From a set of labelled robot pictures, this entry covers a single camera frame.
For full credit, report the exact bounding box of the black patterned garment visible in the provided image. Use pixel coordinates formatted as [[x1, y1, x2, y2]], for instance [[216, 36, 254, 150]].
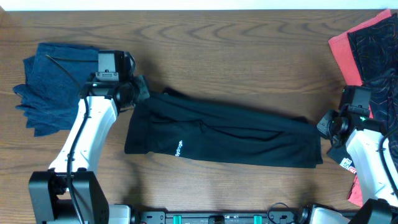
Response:
[[347, 14, 398, 141]]

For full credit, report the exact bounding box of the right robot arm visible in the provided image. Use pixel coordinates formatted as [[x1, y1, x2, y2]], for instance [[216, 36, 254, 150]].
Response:
[[297, 86, 397, 223]]

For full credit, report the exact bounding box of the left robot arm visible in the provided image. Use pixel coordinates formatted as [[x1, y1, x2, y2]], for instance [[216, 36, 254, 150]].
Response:
[[28, 50, 149, 224]]

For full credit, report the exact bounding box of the black garment with logo tag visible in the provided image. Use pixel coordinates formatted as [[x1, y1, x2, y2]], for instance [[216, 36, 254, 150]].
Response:
[[327, 146, 357, 174]]

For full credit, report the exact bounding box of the black t-shirt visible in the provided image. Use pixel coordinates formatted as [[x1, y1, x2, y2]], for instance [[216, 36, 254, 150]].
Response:
[[124, 89, 323, 169]]

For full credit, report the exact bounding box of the folded navy blue garment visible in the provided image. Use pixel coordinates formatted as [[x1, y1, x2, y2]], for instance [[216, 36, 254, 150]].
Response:
[[13, 43, 99, 137]]

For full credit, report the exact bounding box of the black mounting rail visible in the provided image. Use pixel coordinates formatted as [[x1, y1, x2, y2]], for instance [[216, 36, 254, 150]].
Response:
[[108, 211, 361, 224]]

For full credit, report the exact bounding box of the red garment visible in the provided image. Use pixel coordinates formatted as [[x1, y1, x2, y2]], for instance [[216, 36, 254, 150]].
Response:
[[328, 9, 393, 208]]

